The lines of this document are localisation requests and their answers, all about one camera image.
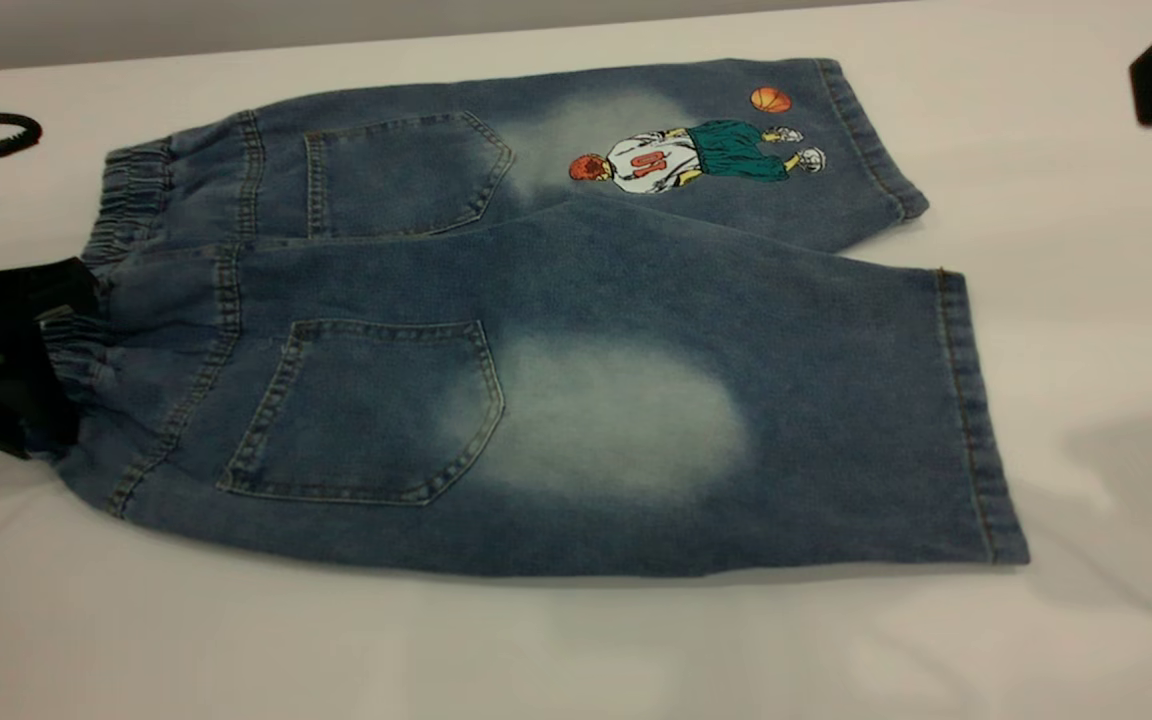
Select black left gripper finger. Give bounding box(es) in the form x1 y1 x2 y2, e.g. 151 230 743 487
0 385 79 461
31 257 103 323

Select blue denim shorts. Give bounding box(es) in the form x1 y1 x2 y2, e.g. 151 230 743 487
36 57 1030 579

